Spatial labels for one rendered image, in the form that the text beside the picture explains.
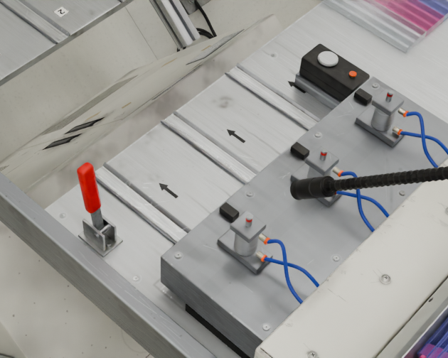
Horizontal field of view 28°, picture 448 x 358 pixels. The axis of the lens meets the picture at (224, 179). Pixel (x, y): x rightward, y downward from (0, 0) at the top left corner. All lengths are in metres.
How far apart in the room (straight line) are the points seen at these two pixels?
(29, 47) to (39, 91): 0.91
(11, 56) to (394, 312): 0.56
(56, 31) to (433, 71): 0.47
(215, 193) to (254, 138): 0.09
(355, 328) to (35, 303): 0.64
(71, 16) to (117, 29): 0.98
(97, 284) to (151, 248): 0.07
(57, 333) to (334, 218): 0.58
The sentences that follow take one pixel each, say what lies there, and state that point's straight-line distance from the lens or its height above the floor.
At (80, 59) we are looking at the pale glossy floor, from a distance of 2.08.
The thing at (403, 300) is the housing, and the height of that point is 1.27.
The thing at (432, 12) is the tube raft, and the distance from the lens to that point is 1.20.
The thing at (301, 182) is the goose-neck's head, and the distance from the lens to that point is 0.76.
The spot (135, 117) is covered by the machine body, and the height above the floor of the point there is 0.62.
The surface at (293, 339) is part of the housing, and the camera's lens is 0.79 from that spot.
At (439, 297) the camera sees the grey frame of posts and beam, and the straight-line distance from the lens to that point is 0.78.
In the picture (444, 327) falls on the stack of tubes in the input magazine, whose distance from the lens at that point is 0.68.
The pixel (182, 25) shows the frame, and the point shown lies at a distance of 1.85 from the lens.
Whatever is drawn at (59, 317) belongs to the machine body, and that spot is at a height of 0.62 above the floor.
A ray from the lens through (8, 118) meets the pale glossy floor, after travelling 1.99.
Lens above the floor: 1.86
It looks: 57 degrees down
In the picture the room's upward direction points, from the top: 82 degrees clockwise
